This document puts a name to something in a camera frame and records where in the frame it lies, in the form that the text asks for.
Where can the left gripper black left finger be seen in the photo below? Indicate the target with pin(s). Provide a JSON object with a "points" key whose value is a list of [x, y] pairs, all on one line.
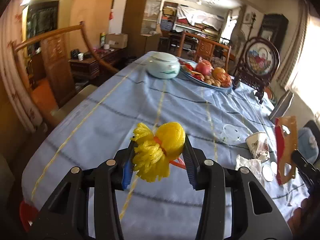
{"points": [[65, 213]]}

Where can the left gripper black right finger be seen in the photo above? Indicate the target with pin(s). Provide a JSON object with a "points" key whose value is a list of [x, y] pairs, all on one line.
{"points": [[254, 213]]}

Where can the white tissue paper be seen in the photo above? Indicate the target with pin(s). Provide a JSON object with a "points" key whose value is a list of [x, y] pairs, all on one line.
{"points": [[254, 165]]}

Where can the white paper cup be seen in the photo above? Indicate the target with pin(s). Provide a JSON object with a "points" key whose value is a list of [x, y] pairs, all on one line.
{"points": [[258, 146]]}

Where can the yellow foam fruit net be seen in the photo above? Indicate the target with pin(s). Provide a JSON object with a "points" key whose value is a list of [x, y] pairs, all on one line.
{"points": [[156, 151]]}

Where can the red plastic trash basket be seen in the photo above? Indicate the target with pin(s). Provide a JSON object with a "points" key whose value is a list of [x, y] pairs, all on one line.
{"points": [[28, 214]]}

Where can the clear plastic lid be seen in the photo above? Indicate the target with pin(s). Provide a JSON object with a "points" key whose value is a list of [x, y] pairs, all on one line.
{"points": [[230, 133]]}

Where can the light blue tablecloth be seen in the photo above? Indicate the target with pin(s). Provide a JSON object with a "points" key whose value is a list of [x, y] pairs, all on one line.
{"points": [[104, 122]]}

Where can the grey metal tin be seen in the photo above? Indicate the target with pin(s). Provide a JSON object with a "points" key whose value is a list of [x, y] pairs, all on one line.
{"points": [[282, 106]]}

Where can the pink floral door curtain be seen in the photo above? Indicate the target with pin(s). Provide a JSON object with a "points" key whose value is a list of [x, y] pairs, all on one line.
{"points": [[11, 28]]}

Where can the orange fruit on plate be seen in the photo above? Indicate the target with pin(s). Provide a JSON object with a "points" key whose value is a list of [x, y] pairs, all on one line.
{"points": [[218, 73]]}

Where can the dark wooden side cabinet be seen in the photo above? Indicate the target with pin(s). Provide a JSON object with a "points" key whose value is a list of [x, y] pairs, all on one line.
{"points": [[91, 69]]}

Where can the round embroidered table screen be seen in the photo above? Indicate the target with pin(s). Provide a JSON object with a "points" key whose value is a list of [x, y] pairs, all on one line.
{"points": [[257, 65]]}

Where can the red apple in net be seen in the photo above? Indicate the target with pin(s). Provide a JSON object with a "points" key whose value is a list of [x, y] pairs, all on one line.
{"points": [[204, 67]]}

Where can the blue fruit plate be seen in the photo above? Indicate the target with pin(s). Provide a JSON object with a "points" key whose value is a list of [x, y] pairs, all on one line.
{"points": [[188, 69]]}

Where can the near wooden armchair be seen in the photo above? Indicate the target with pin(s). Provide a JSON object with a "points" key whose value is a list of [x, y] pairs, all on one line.
{"points": [[56, 62]]}

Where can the far wooden chair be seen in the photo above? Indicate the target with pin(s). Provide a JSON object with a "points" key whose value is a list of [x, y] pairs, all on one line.
{"points": [[205, 48]]}

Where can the standing electric fan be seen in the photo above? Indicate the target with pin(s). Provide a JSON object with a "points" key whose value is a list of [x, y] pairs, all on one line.
{"points": [[237, 41]]}

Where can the pale green ceramic lidded pot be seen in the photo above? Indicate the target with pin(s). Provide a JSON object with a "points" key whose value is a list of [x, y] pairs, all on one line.
{"points": [[163, 65]]}

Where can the cardboard box on cabinet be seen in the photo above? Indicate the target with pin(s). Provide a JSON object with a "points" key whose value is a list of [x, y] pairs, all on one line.
{"points": [[117, 40]]}

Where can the tall wooden wardrobe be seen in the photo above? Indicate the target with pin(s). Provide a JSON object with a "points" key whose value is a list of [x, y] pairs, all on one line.
{"points": [[140, 24]]}

